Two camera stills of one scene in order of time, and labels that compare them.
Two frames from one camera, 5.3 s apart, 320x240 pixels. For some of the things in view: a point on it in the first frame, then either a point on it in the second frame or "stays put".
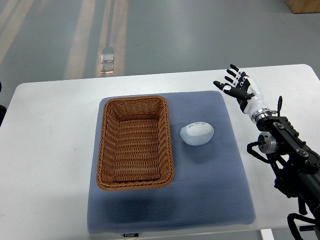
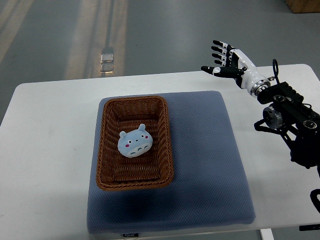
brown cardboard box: [300, 6] stays put
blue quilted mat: [210, 186] stays put
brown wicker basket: [134, 147] stays put
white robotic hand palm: [255, 103] → [249, 79]
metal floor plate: [107, 63] stays put
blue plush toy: [196, 133] → [135, 143]
